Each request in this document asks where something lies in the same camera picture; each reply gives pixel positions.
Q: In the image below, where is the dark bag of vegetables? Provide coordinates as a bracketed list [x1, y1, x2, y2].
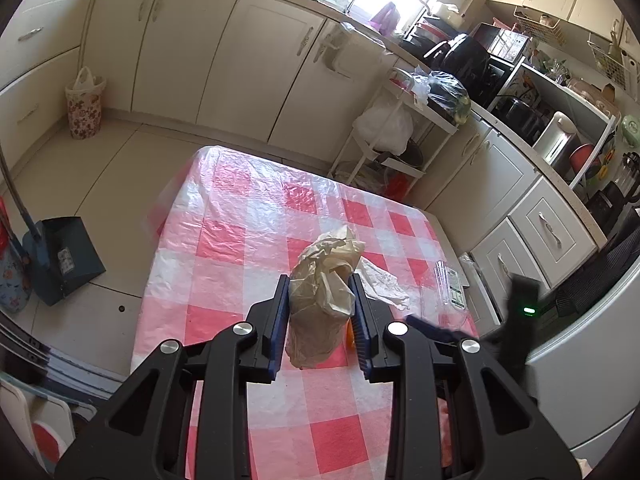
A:
[426, 70, 471, 126]

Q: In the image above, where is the white refrigerator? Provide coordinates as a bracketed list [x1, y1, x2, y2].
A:
[528, 262, 640, 466]

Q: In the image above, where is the clear plastic bottle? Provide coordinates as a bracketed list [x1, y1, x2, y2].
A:
[435, 261, 466, 311]

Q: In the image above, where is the white plastic bag on trolley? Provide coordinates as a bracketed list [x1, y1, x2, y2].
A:
[354, 94, 413, 156]

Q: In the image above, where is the pink checkered plastic tablecloth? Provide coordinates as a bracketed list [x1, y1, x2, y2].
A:
[132, 146, 476, 479]

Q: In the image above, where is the black blender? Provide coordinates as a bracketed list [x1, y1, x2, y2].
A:
[587, 152, 640, 234]

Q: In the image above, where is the black cooking pot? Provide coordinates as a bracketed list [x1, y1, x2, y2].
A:
[492, 96, 544, 145]

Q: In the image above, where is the red bowl on shelf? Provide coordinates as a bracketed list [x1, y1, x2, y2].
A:
[570, 143, 601, 178]

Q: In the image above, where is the orange peel piece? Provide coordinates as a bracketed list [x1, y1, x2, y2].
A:
[345, 321, 356, 349]

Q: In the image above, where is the white electric kettle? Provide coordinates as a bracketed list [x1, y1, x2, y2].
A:
[534, 112, 580, 174]

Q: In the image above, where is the black air fryer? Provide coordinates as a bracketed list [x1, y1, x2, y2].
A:
[423, 34, 490, 103]

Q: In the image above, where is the beige plastic bag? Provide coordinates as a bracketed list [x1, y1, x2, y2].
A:
[285, 226, 364, 368]

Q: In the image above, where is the white metal trolley rack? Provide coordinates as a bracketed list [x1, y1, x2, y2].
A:
[328, 67, 471, 185]

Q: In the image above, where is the floral fabric bag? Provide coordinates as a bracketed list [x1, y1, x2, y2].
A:
[0, 243, 32, 314]

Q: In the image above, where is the dark teal dustpan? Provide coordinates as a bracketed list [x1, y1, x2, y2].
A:
[23, 217, 105, 306]

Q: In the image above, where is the white paper tissue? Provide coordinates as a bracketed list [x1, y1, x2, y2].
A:
[356, 257, 410, 311]

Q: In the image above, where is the purple bottle by sink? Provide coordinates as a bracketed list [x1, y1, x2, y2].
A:
[369, 2, 400, 37]

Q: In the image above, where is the white shelf unit on counter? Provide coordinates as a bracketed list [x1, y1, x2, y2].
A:
[487, 58, 617, 162]

